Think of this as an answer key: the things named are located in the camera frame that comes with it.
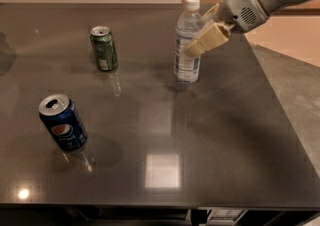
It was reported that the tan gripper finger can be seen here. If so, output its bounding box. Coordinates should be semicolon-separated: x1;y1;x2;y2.
202;4;219;23
185;21;230;57

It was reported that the clear plastic water bottle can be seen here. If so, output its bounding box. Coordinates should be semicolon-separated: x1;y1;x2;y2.
174;0;202;83

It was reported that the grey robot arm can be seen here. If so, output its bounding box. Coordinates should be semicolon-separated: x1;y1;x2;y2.
185;0;309;57

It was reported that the green soda can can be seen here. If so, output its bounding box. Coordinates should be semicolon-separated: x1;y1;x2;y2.
90;26;118;71

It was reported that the blue Pepsi can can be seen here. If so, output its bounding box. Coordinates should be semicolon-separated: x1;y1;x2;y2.
39;94;87;151

